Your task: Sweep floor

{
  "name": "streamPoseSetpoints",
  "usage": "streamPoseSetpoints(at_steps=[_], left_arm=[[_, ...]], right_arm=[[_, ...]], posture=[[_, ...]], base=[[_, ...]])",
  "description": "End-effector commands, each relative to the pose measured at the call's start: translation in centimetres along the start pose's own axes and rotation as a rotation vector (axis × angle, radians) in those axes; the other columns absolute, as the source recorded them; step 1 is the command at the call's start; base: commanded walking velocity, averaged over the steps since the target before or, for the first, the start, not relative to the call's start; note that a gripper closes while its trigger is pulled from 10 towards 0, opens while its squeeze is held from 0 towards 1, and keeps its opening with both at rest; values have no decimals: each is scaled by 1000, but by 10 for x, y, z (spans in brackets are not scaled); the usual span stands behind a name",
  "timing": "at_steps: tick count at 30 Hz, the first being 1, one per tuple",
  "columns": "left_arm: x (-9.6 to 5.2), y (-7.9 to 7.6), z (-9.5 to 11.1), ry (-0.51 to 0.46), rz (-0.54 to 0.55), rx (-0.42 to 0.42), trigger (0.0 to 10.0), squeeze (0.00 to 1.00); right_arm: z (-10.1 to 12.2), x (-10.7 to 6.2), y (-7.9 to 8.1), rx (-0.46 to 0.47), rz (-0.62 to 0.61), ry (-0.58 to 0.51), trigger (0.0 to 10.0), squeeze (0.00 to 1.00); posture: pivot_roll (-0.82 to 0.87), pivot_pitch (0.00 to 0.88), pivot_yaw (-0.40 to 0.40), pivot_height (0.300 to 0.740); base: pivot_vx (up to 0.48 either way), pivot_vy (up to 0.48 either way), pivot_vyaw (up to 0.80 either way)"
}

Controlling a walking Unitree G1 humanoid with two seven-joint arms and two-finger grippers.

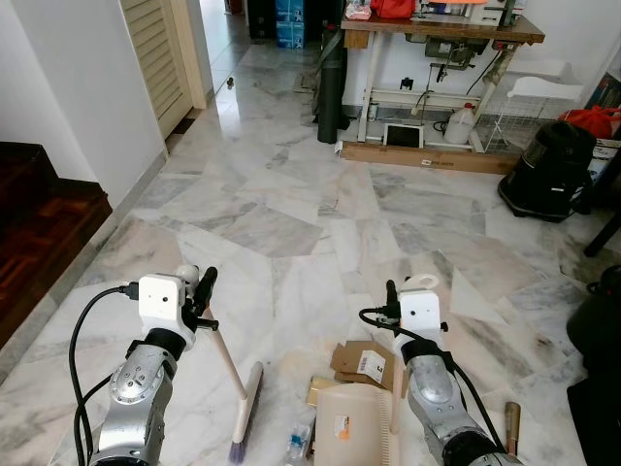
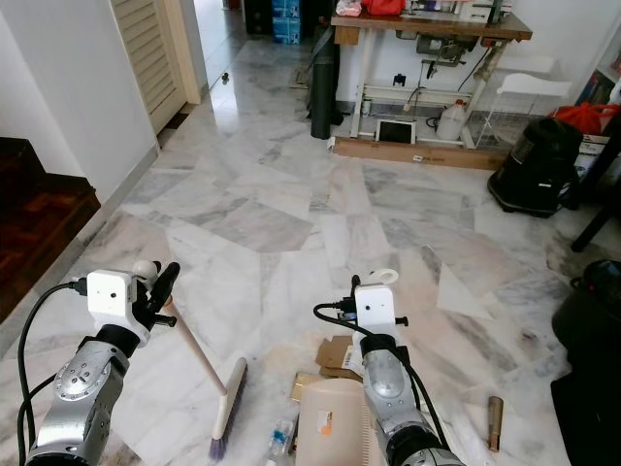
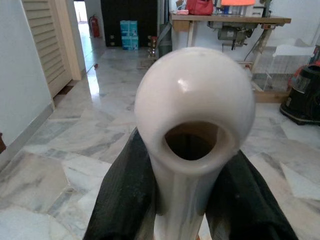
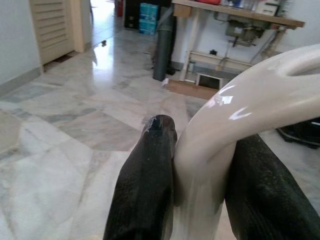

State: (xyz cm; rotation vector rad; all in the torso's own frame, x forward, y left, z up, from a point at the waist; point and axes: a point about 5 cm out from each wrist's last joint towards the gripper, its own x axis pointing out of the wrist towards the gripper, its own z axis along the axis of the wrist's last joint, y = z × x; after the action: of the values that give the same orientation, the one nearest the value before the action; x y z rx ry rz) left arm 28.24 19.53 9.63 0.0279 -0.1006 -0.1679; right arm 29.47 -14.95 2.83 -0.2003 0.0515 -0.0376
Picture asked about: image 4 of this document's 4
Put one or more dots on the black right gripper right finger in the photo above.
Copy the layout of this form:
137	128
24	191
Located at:
270	200

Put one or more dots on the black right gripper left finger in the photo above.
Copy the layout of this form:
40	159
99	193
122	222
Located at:
145	180

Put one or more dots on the black floor object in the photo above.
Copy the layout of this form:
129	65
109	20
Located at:
302	133

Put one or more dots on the brown flat floor board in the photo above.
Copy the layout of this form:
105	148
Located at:
187	90

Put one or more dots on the small white floor item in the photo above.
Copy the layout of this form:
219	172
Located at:
165	82

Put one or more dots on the small dark floor scrap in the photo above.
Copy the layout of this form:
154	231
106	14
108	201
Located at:
103	43

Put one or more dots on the dark grey rolled mat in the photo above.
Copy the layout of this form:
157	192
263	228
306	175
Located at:
163	42

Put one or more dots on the black cabinet box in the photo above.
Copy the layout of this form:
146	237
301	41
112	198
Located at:
131	15

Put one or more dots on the grey-green machine motor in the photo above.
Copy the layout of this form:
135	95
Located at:
241	28

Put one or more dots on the red cylinder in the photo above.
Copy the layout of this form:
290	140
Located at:
119	7

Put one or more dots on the beige louvered door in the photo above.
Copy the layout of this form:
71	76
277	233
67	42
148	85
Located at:
52	27

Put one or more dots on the wooden workbench table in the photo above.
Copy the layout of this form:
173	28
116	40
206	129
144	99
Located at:
237	11

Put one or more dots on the white square frame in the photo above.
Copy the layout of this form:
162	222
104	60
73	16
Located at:
198	78

